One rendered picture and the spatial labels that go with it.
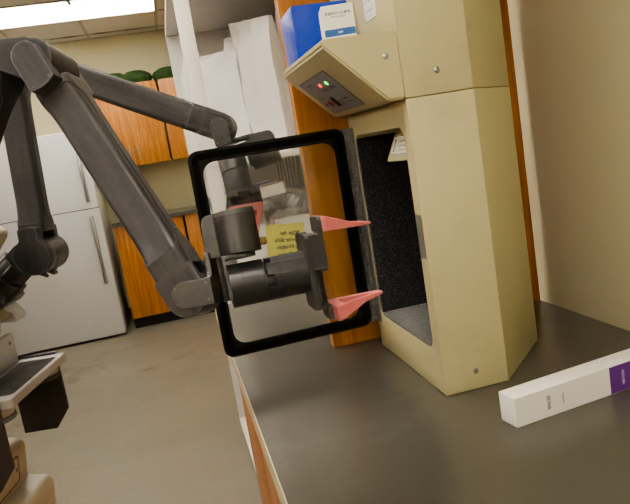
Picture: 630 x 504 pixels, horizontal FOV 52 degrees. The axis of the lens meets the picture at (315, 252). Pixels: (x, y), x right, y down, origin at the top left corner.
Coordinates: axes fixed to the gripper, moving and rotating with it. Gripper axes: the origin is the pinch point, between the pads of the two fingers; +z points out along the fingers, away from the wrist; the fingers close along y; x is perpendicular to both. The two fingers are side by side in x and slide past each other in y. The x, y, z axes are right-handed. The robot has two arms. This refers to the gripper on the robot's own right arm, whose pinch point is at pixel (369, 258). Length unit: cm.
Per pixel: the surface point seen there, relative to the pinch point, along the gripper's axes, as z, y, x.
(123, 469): -74, -104, 231
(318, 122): 6, 24, 44
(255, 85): 8, 48, 134
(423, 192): 12.3, 7.2, 7.9
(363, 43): 6.3, 30.0, 6.3
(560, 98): 54, 20, 34
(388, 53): 9.8, 28.1, 6.4
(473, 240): 19.4, -1.6, 8.7
